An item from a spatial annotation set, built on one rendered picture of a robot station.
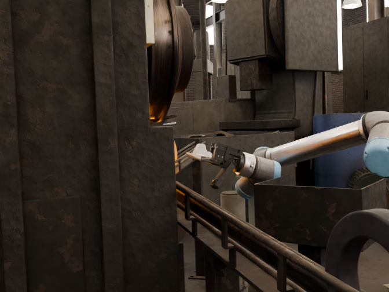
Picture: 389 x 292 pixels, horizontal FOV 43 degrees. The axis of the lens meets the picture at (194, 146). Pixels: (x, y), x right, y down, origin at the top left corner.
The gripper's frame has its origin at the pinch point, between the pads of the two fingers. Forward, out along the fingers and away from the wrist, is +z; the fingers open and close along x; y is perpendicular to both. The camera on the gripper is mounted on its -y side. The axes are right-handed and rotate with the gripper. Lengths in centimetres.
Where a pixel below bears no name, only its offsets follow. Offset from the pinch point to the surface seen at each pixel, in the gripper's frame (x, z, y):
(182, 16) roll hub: 25, 21, 40
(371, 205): 77, -20, -3
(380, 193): 73, -25, 1
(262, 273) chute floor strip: 92, 11, -20
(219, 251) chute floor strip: 78, 14, -20
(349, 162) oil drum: -226, -232, 41
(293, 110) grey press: -301, -202, 87
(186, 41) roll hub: 27.7, 18.8, 32.2
